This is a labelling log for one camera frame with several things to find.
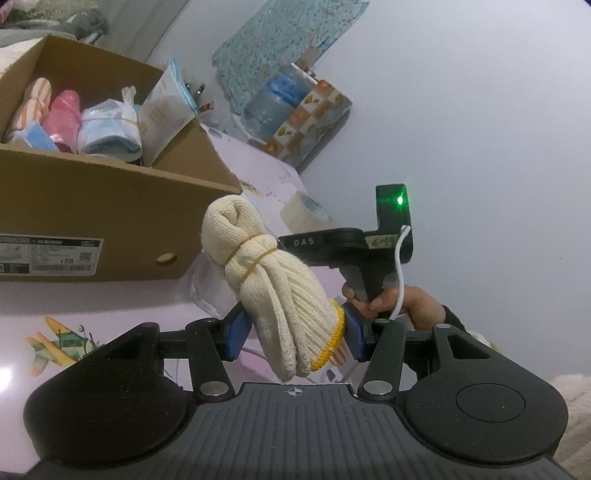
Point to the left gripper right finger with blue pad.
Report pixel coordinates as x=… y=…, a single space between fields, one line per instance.
x=380 y=345

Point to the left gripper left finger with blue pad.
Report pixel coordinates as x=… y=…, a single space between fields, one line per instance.
x=209 y=344

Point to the cream knitted gloves bundle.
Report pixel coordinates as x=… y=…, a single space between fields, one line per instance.
x=299 y=327

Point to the face mask pack bundle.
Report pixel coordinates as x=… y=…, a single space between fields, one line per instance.
x=111 y=129

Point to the person right hand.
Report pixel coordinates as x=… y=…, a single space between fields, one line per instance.
x=423 y=310

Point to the clear tape roll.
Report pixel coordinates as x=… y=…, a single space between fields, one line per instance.
x=302 y=214

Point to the patterned checkered board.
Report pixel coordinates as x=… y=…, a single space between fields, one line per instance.
x=321 y=110

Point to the blue water bottle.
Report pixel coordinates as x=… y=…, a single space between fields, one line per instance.
x=275 y=100

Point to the pink patterned tablecloth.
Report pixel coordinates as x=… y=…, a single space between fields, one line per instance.
x=107 y=309

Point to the brown cardboard box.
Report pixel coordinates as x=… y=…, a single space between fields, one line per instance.
x=67 y=217

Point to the light blue tissue pack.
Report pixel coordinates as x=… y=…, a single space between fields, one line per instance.
x=168 y=108

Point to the pink plastic wrapped bundle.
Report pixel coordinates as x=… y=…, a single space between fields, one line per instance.
x=63 y=120

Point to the orange striped rolled towel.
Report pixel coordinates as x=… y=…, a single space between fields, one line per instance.
x=34 y=107

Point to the grey green bedding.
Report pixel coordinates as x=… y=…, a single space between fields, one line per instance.
x=27 y=20

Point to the teal textured wall cloth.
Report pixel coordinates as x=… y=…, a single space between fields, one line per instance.
x=279 y=33

